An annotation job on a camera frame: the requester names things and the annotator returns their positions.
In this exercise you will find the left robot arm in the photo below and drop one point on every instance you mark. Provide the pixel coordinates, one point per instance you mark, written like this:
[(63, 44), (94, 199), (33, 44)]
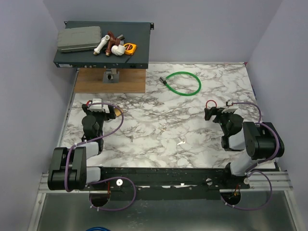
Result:
[(68, 169)]

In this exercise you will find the grey plastic case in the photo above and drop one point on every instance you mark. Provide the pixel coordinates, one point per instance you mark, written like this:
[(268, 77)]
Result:
[(79, 39)]

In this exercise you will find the yellow tape measure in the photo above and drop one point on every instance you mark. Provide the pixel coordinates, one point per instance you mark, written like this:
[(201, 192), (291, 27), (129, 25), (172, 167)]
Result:
[(130, 48)]

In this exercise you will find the red cable lock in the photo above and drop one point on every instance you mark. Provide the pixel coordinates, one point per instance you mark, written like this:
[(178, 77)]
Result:
[(210, 103)]

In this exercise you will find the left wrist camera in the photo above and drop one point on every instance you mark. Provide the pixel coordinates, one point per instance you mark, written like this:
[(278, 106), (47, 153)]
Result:
[(95, 106)]

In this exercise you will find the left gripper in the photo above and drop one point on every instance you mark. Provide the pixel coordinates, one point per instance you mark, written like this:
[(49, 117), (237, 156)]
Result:
[(107, 116)]

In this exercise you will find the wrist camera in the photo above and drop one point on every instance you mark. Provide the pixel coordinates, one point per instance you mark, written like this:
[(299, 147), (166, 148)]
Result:
[(95, 106), (230, 107)]

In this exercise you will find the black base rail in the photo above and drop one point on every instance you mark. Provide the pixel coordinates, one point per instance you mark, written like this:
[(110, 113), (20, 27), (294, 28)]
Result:
[(140, 183)]

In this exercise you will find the green cable lock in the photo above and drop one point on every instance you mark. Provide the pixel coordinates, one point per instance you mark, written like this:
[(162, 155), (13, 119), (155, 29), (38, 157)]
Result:
[(182, 83)]

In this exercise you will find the wooden board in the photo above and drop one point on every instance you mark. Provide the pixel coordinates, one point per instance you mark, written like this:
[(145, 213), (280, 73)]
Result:
[(90, 80)]

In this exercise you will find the white elbow fitting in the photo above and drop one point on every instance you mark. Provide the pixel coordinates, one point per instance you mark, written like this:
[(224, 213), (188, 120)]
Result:
[(118, 50)]

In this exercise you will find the brown pipe fitting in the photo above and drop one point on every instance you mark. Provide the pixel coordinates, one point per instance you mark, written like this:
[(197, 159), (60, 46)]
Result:
[(112, 41)]

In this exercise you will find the brass padlock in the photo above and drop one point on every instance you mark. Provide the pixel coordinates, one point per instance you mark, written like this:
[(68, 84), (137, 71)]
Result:
[(118, 111)]

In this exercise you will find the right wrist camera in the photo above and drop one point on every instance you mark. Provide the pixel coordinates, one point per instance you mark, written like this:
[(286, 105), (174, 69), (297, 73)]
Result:
[(230, 107)]

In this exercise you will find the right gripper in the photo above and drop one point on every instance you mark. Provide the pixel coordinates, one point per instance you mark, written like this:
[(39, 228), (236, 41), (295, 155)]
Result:
[(214, 111)]

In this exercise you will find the grey metal bracket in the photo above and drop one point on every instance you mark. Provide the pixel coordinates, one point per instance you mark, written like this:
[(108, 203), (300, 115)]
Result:
[(111, 75)]

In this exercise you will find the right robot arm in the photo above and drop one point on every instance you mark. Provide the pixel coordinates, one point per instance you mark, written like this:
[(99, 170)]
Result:
[(260, 141)]

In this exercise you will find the white pipe fitting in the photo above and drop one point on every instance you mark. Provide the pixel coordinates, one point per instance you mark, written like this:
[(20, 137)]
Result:
[(103, 42)]

